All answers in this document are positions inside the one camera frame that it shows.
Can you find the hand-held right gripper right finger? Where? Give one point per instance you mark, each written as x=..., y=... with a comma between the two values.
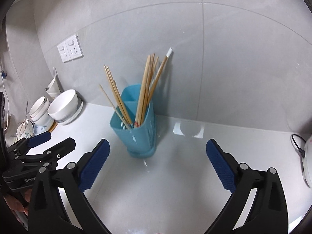
x=219, y=168

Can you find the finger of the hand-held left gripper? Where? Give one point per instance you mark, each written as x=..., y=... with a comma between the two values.
x=63, y=146
x=40, y=138

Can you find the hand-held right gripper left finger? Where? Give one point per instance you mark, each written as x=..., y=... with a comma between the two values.
x=97, y=165

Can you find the blue plastic utensil holder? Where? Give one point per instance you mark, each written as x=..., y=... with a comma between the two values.
x=143, y=141

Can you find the set of wooden chopsticks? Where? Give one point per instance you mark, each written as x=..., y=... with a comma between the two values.
x=114, y=106

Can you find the blue-dotted bamboo chopstick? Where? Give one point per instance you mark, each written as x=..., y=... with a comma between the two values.
x=117, y=93

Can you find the person's left hand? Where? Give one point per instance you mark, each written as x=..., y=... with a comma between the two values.
x=19, y=203

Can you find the blue and white patterned bowl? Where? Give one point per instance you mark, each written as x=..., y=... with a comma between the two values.
x=42, y=126

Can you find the white cup with green print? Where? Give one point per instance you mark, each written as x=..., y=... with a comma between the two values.
x=25, y=130

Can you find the round wooden coaster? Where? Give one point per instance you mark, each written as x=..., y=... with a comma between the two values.
x=53, y=126

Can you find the white bowl with dark rim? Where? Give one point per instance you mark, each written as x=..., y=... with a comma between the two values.
x=39, y=109

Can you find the white ribbed dish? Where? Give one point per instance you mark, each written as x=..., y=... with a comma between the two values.
x=78, y=112

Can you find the large white bowl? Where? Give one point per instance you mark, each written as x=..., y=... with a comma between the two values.
x=62, y=107

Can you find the white rice cooker pink flowers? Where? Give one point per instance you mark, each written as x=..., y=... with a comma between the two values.
x=307, y=160

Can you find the chopsticks inside blue holder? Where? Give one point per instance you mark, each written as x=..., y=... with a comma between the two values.
x=169, y=52

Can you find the white wall socket plate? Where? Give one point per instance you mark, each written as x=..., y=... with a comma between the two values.
x=63, y=53
x=74, y=47

